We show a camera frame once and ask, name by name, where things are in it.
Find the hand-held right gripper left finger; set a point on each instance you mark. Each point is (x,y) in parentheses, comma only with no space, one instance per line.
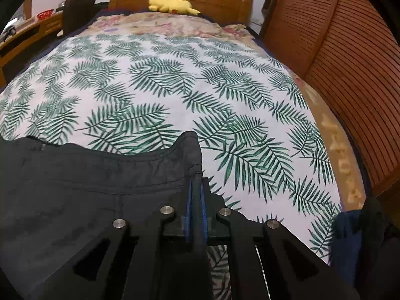
(187,212)

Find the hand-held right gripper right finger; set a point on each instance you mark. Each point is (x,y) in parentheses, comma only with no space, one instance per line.
(203,212)

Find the black jacket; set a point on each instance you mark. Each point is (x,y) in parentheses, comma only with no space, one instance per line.
(78,178)

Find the leaf print blanket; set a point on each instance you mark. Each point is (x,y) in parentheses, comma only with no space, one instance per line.
(187,84)

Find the dark blue cloth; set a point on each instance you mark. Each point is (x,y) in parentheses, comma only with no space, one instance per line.
(350,240)

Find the floral quilt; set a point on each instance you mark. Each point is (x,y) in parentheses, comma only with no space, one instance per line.
(162,22)

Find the yellow plush toy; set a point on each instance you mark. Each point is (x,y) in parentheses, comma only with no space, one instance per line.
(170,3)

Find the wooden slatted wardrobe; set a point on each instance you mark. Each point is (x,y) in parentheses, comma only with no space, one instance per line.
(337,43)

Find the dark brown chair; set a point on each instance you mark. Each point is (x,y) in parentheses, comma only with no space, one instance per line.
(78,12)

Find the wooden desk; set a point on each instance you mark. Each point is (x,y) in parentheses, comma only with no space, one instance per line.
(18,47)

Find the red basket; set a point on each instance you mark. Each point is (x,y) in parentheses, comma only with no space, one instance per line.
(44,14)

